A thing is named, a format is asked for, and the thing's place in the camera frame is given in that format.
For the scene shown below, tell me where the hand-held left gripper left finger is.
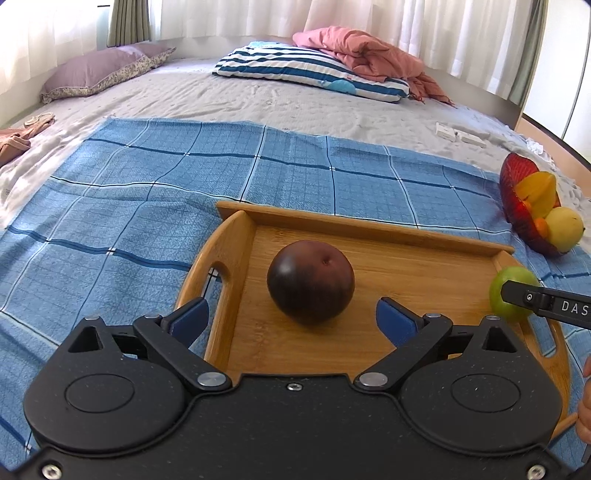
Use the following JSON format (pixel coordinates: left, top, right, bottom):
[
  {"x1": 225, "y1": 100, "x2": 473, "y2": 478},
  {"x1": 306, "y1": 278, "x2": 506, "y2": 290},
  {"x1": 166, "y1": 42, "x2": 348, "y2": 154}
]
[{"x1": 68, "y1": 298, "x2": 232, "y2": 394}]

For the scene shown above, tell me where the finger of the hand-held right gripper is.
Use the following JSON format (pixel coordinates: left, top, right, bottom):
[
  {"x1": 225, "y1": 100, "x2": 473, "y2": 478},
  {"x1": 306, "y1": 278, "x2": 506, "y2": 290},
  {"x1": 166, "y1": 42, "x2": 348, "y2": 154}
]
[{"x1": 501, "y1": 279, "x2": 555, "y2": 319}]

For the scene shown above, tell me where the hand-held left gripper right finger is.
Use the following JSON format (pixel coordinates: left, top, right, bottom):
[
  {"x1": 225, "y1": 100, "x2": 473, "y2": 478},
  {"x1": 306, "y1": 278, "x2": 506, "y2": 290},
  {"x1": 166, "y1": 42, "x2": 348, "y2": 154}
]
[{"x1": 353, "y1": 298, "x2": 527, "y2": 393}]

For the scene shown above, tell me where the green apple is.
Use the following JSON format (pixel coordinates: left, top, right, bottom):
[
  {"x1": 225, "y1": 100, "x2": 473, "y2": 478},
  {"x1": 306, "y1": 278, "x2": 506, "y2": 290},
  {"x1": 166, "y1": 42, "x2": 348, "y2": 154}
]
[{"x1": 489, "y1": 266, "x2": 541, "y2": 321}]

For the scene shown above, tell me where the wooden tray with handles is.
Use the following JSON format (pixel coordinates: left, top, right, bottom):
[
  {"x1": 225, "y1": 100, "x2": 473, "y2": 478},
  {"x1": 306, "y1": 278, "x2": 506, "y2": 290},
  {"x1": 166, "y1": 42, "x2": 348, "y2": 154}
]
[{"x1": 174, "y1": 200, "x2": 579, "y2": 439}]

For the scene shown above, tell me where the dark purple plum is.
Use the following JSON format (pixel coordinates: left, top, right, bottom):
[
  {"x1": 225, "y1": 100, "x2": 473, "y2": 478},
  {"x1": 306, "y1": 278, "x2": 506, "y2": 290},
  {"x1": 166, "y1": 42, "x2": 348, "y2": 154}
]
[{"x1": 267, "y1": 240, "x2": 356, "y2": 328}]

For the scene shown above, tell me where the red glass bowl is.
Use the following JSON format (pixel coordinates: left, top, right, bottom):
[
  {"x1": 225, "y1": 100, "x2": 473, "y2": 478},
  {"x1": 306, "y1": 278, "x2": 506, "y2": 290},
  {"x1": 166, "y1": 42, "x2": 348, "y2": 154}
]
[{"x1": 499, "y1": 153, "x2": 571, "y2": 258}]

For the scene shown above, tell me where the person's right hand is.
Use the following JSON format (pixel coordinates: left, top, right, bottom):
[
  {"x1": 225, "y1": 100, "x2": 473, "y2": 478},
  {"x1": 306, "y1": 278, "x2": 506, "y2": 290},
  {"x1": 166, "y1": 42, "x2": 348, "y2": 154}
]
[{"x1": 575, "y1": 355, "x2": 591, "y2": 444}]

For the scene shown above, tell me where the yellow pear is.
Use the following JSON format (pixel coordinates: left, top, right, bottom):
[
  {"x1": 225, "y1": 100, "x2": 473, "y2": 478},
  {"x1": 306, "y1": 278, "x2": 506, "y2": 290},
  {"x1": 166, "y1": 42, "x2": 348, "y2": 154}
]
[{"x1": 545, "y1": 207, "x2": 585, "y2": 252}]

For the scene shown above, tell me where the yellow starfruit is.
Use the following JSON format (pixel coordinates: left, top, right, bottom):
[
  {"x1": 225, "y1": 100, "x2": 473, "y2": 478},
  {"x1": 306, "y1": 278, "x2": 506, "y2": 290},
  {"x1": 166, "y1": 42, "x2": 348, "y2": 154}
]
[{"x1": 514, "y1": 172, "x2": 561, "y2": 220}]

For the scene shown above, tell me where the blue checked cloth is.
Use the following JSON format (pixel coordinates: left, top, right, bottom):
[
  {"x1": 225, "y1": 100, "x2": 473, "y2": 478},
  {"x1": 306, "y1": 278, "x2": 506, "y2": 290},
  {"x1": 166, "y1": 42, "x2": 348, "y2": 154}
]
[{"x1": 0, "y1": 117, "x2": 591, "y2": 467}]

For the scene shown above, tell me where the crumpled white cloth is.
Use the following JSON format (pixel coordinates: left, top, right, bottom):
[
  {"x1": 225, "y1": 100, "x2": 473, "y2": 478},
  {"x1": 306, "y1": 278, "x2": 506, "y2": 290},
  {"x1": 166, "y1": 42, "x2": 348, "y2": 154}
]
[{"x1": 524, "y1": 138, "x2": 555, "y2": 160}]

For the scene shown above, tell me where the grey bed sheet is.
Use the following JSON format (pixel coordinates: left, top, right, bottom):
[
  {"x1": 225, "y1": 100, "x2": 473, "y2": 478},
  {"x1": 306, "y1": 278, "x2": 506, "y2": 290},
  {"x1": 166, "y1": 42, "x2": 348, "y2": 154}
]
[{"x1": 0, "y1": 44, "x2": 591, "y2": 232}]

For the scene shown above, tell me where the white wardrobe door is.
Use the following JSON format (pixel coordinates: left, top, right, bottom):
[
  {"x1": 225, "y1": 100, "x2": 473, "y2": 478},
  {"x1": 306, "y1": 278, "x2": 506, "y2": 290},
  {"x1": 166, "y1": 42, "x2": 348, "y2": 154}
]
[{"x1": 561, "y1": 0, "x2": 591, "y2": 162}]

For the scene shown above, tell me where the grey green curtain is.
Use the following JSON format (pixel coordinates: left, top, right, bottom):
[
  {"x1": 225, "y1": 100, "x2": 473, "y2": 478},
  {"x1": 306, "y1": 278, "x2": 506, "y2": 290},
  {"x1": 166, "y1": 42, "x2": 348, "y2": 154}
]
[
  {"x1": 510, "y1": 0, "x2": 548, "y2": 100},
  {"x1": 108, "y1": 0, "x2": 153, "y2": 47}
]

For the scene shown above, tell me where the pink garment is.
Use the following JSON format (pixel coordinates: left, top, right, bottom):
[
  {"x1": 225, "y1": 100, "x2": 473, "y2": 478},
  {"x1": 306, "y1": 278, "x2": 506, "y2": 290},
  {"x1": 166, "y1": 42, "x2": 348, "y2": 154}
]
[{"x1": 0, "y1": 113, "x2": 55, "y2": 164}]

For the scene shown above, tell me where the blue white striped pillow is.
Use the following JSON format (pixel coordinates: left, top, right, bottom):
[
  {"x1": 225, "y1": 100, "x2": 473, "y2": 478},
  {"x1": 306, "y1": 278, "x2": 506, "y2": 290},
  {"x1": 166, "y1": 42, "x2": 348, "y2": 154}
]
[{"x1": 213, "y1": 41, "x2": 411, "y2": 103}]

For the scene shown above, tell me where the pink quilt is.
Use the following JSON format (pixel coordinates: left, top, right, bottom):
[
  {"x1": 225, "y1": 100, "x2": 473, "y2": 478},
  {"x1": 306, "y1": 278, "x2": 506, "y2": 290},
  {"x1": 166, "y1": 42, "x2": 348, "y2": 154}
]
[{"x1": 293, "y1": 26, "x2": 455, "y2": 108}]

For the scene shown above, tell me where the purple floral pillow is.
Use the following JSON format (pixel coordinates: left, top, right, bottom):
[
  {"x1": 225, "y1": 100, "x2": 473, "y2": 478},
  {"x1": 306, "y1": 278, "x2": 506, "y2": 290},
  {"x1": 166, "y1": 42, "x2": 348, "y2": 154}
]
[{"x1": 39, "y1": 44, "x2": 177, "y2": 104}]

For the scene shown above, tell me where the white sheer curtain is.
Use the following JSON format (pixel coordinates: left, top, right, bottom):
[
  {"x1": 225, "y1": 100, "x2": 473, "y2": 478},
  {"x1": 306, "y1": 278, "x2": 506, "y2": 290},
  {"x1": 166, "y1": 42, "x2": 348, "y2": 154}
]
[
  {"x1": 0, "y1": 0, "x2": 112, "y2": 88},
  {"x1": 152, "y1": 0, "x2": 513, "y2": 77}
]

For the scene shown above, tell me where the grey bed frame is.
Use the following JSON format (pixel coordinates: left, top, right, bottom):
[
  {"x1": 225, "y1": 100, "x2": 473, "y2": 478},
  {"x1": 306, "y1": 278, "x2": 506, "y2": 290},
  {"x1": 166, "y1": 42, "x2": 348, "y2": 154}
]
[{"x1": 425, "y1": 69, "x2": 522, "y2": 130}]

